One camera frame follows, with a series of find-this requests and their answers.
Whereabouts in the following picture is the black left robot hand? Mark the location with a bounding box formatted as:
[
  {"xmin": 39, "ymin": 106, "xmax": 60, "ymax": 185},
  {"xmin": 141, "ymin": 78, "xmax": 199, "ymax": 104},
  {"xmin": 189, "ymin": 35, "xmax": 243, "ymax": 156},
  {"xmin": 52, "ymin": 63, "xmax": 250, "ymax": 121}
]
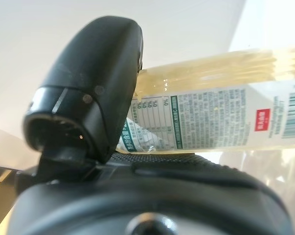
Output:
[{"xmin": 7, "ymin": 16, "xmax": 295, "ymax": 235}]

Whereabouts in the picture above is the yellow tea bottle white cap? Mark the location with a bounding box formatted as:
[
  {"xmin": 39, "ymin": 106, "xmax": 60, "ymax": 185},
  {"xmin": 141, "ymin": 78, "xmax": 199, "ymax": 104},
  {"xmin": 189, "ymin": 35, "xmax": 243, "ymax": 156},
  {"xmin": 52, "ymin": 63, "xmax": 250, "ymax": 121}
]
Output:
[{"xmin": 116, "ymin": 45, "xmax": 295, "ymax": 157}]

